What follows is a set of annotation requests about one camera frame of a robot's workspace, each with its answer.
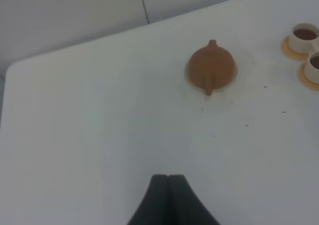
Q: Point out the beige round teapot saucer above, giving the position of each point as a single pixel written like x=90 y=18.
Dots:
x=201 y=89

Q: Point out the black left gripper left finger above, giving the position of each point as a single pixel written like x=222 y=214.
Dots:
x=153 y=209

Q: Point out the white partition panel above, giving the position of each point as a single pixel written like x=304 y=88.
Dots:
x=32 y=27

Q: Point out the orange cup coaster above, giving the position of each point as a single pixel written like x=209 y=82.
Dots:
x=289 y=53
x=304 y=81

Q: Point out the near orange cup coaster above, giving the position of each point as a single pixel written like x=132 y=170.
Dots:
x=304 y=81

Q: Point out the far orange cup coaster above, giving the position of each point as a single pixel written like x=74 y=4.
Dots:
x=289 y=53

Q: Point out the brown clay teapot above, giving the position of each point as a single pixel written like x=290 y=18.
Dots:
x=210 y=68

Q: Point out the near white teacup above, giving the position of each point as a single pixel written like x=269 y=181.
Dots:
x=311 y=69

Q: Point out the far white teacup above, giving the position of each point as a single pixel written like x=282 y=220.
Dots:
x=304 y=38

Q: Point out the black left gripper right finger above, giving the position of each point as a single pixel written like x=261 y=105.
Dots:
x=185 y=207

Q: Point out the white teacup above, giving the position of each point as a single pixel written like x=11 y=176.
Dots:
x=311 y=69
x=304 y=38

